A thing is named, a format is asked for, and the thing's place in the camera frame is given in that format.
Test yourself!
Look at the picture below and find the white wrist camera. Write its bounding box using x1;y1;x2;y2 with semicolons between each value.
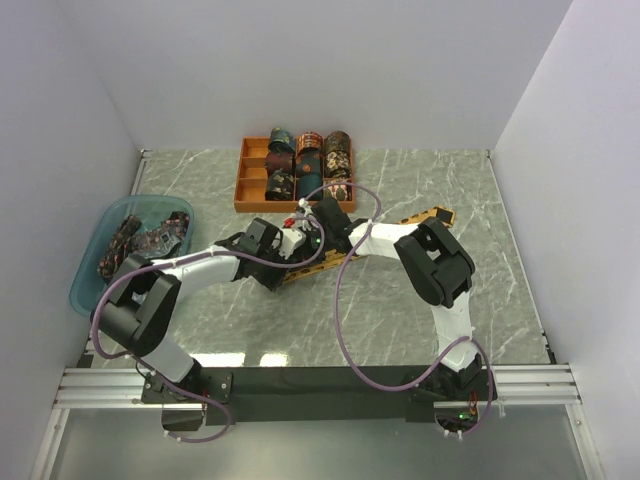
278;218;306;260
294;198;318;231

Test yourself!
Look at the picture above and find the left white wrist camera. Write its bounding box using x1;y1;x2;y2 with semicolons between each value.
278;218;306;260

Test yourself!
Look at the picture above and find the yellow beetle print tie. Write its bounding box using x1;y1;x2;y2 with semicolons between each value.
283;206;456;284

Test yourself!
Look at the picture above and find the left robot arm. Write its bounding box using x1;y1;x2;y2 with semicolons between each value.
91;218;307;402

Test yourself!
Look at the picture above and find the brown patterned rolled tie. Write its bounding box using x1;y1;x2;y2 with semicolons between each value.
323;130;351;155

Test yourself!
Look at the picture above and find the dark floral tie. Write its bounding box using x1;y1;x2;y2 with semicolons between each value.
130;211;190;260

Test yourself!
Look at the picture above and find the orange wooden compartment tray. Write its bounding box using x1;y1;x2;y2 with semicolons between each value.
233;131;356;213

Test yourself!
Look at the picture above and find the maroon rolled tie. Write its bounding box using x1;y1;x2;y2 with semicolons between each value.
265;152;294;176

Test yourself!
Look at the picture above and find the brown floral rolled tie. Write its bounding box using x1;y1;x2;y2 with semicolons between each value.
324;151;351;178

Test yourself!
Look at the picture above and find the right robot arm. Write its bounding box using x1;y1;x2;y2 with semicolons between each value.
298;197;482;400

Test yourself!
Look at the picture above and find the teal plastic basin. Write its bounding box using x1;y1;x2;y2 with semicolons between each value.
69;195;195;317

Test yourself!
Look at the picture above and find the dark green rolled tie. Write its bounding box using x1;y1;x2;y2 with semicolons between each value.
268;127;297;154

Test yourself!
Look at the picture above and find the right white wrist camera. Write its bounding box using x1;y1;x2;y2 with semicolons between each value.
294;198;318;231

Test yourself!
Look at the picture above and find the teal plain rolled tie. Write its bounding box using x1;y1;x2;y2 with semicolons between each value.
295;173;323;201

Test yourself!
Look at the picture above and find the purple cable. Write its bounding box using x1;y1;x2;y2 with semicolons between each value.
299;181;496;444
89;214;326;444

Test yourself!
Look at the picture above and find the red green paisley rolled tie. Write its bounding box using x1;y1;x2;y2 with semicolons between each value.
323;178;352;201

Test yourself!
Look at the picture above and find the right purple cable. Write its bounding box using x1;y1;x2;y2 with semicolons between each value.
299;181;496;444

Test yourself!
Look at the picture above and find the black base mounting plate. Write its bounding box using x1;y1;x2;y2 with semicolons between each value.
141;364;481;432

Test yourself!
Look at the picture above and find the black red dotted tie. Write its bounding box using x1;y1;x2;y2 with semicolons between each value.
97;215;142;283

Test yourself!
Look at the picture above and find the aluminium rail frame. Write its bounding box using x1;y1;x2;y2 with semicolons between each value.
33;149;602;479

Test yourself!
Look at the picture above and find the red patterned rolled tie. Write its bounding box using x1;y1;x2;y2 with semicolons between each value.
296;131;324;155

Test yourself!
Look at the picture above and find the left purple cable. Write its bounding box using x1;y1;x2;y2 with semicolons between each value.
89;214;326;444

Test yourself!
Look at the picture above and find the black gold rolled tie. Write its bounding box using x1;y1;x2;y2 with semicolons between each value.
265;169;294;201

